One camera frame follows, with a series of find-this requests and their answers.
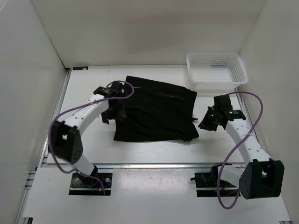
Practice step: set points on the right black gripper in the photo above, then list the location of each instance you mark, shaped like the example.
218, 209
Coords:
204, 124

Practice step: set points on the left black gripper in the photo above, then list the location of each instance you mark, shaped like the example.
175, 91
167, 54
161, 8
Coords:
119, 114

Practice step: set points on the black shorts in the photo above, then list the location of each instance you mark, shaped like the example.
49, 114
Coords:
157, 111

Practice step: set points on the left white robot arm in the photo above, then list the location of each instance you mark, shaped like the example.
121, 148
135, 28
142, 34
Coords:
67, 128

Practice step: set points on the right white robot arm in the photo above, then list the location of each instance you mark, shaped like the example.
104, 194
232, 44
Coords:
262, 176

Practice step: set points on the white plastic basket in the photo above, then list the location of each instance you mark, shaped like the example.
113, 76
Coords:
215, 71

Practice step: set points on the aluminium front rail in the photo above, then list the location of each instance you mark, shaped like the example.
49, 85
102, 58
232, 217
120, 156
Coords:
143, 165

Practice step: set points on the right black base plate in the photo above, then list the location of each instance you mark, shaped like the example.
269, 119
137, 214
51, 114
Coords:
206, 186

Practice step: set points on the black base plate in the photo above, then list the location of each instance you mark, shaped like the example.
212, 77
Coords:
83, 186
206, 186

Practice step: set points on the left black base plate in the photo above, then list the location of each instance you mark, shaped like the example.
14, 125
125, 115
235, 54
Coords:
83, 186

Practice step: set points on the aluminium right rail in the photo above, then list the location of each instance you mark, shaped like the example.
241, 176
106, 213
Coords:
252, 120

